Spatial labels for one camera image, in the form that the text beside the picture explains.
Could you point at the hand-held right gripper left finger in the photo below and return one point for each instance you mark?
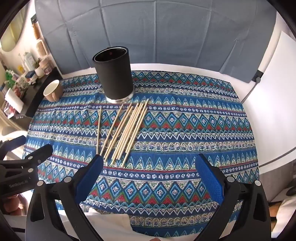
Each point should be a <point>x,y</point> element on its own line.
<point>89,180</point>

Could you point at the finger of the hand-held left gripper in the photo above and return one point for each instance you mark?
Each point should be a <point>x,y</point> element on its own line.
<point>12,143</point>
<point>40,154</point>

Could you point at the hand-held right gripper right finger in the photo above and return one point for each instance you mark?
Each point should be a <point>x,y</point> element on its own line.
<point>209,178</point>

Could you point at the bundle of wooden chopsticks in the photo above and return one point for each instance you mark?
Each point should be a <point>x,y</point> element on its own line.
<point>130,129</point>

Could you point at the black cylindrical utensil holder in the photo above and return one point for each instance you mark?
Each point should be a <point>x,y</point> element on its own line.
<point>115,76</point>

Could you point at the person's left hand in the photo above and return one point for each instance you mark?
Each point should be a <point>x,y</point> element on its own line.
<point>11,205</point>

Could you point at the white chair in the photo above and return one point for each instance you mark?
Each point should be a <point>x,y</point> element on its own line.
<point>11,129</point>

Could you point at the clear plastic box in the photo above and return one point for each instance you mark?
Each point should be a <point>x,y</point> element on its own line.
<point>7,111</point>

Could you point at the white paper sheet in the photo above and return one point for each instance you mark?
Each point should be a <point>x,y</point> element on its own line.
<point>13,99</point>

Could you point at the white towel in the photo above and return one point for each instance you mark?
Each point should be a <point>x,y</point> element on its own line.
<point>108,224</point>

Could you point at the black side shelf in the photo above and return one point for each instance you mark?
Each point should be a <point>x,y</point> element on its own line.
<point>34,97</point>

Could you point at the blue patterned tablecloth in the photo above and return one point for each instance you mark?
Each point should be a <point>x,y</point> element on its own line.
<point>173,139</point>

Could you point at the tan ceramic cup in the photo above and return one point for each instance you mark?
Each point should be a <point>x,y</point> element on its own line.
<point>55,93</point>

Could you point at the green packet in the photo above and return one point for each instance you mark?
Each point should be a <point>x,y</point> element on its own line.
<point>9,77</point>

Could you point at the blue-lid cream tin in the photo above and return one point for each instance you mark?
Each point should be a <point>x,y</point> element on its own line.
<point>30,74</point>

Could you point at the small potted succulent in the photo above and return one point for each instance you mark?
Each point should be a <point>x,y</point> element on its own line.
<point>39,70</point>

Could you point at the pale green bottle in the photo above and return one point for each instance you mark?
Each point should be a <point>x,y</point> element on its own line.
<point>29,61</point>

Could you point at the pink jar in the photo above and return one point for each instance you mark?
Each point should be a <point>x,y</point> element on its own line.
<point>47,67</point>

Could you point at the white foam board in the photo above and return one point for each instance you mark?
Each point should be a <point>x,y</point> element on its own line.
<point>272,104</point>

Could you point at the black board clamp stand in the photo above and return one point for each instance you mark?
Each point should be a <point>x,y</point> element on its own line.
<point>257,77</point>

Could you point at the blue-grey backdrop cloth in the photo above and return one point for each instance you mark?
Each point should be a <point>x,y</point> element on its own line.
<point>173,34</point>

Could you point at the oval wall mirror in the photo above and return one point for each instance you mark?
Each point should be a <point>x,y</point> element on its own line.
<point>11,37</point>

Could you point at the black wall hook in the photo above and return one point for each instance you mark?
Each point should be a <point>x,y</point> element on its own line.
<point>34,18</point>

